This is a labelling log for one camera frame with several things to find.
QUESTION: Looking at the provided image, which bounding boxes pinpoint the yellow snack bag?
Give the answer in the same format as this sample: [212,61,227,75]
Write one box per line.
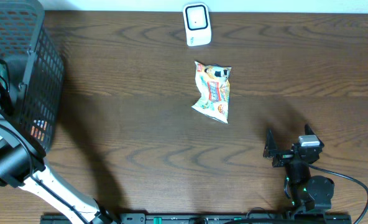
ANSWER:
[192,61,231,124]

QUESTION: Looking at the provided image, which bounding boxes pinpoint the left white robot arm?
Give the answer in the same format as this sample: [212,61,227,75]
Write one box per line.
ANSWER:
[0,60,120,223]

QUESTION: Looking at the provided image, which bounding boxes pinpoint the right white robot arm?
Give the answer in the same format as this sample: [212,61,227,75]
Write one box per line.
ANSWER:
[263,125,334,220]

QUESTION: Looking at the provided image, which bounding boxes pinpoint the grey plastic mesh basket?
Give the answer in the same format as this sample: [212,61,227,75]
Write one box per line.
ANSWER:
[0,0,65,152]

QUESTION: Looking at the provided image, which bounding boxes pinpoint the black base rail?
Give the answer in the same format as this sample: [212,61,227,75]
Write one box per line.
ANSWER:
[40,212,352,224]

